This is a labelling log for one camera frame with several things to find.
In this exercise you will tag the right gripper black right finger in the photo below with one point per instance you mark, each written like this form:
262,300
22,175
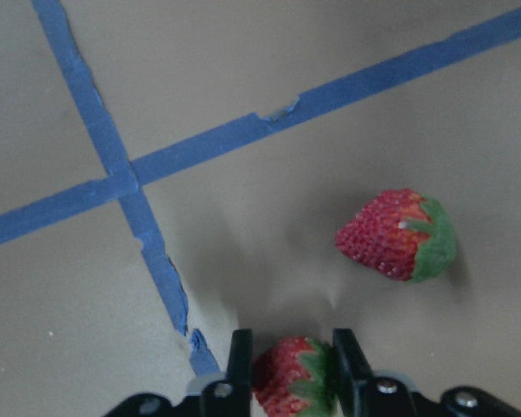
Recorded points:
361,391

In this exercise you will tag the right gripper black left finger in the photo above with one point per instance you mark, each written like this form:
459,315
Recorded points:
231,395

